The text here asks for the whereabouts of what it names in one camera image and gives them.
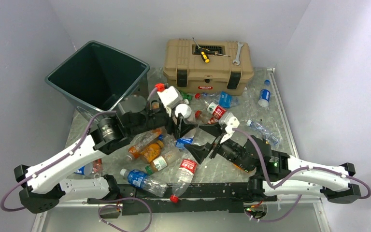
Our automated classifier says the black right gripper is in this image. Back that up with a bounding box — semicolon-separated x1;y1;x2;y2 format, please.
184;121;253;173

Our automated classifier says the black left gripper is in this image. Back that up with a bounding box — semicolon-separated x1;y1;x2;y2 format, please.
128;102;198;139

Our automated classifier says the clear plastic jar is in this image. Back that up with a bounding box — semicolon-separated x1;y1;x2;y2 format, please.
174;103;196;123

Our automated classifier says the crushed Pepsi bottle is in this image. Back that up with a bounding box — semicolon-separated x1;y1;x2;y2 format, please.
158;135;207;150

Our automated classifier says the small red cap bottle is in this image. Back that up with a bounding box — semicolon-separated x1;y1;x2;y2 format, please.
195;110;218;124

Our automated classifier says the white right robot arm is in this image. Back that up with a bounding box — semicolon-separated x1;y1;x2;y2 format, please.
185;123;362;204

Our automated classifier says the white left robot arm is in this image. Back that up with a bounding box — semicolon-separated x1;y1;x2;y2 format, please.
14;104;195;214

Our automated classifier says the dark green plastic bin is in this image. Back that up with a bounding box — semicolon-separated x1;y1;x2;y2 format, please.
45;41;150;120

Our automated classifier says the clear bottle red label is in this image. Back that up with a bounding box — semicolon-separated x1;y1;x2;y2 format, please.
170;156;198;203

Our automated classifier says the green plastic bottle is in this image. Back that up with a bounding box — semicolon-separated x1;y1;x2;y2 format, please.
180;91;193;101

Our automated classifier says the orange juice bottle right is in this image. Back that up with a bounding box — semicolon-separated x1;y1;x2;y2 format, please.
232;163;248;173

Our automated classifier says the orange juice bottle gold cap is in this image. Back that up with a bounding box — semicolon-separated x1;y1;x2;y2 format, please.
140;140;164;164

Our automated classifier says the crushed blue label bottle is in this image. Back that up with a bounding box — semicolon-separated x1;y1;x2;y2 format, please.
204;91;240;109

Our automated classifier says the clear bottle orange label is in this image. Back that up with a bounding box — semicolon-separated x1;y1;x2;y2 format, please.
125;128;162;162

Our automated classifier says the clear bottle blue cap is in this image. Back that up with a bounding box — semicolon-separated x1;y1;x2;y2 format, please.
246;120;280;146

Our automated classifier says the blue label water bottle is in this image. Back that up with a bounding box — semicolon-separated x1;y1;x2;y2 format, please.
120;169;168;197

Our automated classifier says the tan plastic toolbox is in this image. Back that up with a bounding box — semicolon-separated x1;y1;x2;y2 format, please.
163;39;254;95

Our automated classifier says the blue label bottle far right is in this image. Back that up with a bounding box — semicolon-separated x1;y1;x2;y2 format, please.
258;80;271;107

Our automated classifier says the yellow black screwdriver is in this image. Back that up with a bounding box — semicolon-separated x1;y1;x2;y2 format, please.
192;37;210;63

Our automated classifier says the thin dark screwdriver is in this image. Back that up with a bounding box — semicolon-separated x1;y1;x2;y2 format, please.
202;48;229;57

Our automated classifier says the silver open-end wrench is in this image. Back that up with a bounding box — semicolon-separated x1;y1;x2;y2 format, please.
232;42;244;66

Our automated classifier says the Pepsi bottle at left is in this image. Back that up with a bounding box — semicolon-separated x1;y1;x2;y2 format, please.
73;163;93;177

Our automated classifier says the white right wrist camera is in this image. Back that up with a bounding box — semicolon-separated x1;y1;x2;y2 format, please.
219;112;240;144

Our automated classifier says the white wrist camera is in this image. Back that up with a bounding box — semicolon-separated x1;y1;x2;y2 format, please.
219;112;240;144
155;83;183;109

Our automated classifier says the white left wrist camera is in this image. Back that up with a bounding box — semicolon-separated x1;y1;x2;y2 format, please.
155;83;183;109

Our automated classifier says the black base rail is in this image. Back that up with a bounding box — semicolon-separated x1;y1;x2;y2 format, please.
87;180;277;216

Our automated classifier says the red handle adjustable wrench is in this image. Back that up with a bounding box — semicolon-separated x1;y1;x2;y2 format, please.
92;159;103;175

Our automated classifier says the purple cable loop front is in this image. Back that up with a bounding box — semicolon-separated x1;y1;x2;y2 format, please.
98;197;154;232

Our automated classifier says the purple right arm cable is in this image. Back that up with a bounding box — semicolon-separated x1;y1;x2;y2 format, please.
231;128;371;223

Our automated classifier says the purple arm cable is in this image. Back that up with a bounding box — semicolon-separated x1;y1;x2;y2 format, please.
0;110;117;213
231;128;371;223

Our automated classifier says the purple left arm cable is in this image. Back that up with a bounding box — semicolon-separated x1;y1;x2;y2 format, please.
0;110;117;213

